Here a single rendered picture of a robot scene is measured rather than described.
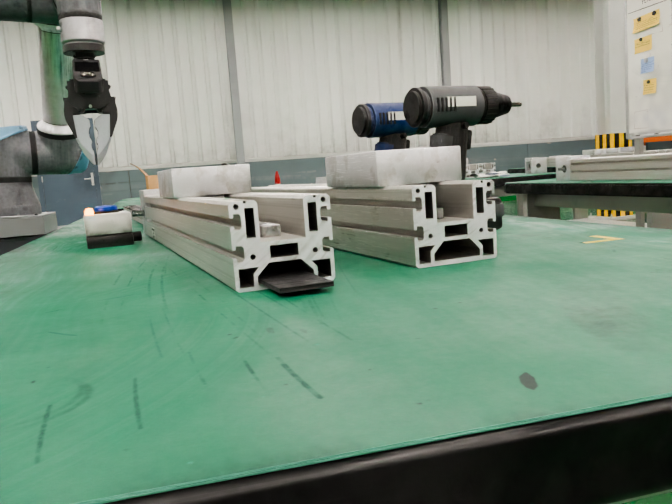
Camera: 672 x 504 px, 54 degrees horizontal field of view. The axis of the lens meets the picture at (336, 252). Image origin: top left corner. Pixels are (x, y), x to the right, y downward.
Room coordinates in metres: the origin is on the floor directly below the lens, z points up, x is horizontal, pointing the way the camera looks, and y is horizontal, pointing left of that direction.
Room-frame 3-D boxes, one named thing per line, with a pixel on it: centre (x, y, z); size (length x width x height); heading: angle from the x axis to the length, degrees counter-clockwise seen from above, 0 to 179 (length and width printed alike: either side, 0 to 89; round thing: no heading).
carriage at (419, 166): (0.83, -0.07, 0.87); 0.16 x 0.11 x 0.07; 21
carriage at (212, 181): (0.99, 0.19, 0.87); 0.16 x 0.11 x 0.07; 21
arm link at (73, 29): (1.22, 0.43, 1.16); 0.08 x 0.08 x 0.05
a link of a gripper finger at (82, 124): (1.22, 0.44, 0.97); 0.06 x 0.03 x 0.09; 21
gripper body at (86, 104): (1.23, 0.43, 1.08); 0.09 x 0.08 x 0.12; 21
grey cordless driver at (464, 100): (1.01, -0.22, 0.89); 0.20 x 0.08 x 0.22; 113
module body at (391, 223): (1.06, 0.02, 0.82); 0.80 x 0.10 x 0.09; 21
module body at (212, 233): (0.99, 0.19, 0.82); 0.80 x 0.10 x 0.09; 21
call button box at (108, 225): (1.21, 0.41, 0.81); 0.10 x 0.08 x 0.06; 111
